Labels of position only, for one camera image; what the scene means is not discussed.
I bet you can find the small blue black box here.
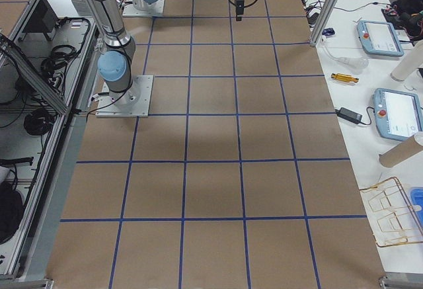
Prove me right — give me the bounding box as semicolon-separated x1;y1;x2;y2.
322;28;335;36

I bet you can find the gold brass cylinder tool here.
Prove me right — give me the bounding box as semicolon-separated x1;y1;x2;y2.
330;73;359;83

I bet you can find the white light bulb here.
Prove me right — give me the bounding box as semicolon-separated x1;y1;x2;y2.
336;57;369;70

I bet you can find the upper teach pendant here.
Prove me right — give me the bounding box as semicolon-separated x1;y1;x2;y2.
356;21;404;58

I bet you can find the teach pendant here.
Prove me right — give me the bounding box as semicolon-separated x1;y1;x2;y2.
356;21;404;58
373;88;422;141

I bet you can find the black power adapter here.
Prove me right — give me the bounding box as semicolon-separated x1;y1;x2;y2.
335;107;362;124

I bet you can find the lower teach pendant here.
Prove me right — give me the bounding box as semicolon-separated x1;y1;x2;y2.
373;88;422;141

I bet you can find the lower cardboard tube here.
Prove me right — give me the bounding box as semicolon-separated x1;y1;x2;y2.
379;132;422;168

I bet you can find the blue plastic bin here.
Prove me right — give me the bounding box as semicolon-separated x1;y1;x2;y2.
410;187;423;226

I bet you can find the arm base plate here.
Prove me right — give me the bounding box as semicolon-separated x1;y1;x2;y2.
122;0;165;18
95;75;154;118

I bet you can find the aluminium frame post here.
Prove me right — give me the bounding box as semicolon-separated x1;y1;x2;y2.
309;0;338;47

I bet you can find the gold wire rack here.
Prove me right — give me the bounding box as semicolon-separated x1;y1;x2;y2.
360;177;422;248

